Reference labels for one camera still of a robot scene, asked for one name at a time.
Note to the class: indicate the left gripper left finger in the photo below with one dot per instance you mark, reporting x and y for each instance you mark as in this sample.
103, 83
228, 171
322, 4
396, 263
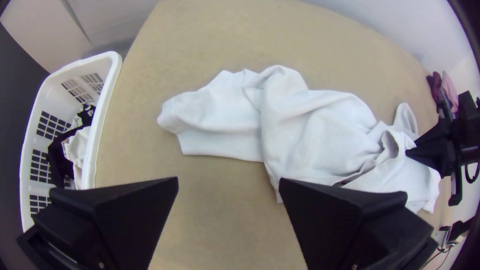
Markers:
112, 225

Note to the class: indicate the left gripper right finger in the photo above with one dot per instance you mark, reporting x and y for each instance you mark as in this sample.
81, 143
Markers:
345, 228

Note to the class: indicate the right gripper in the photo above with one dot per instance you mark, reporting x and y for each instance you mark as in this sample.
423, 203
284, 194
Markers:
467, 123

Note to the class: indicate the white t-shirt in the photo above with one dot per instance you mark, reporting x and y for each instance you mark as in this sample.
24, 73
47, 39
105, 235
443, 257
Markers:
300, 131

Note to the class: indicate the heap of colourful clothes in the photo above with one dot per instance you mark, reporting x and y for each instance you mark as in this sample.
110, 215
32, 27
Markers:
448, 88

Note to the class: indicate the heap of black white clothes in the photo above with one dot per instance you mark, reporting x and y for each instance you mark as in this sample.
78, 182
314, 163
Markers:
60, 153

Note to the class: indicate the white laundry basket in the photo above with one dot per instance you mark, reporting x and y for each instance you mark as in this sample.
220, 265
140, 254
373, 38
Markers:
52, 86

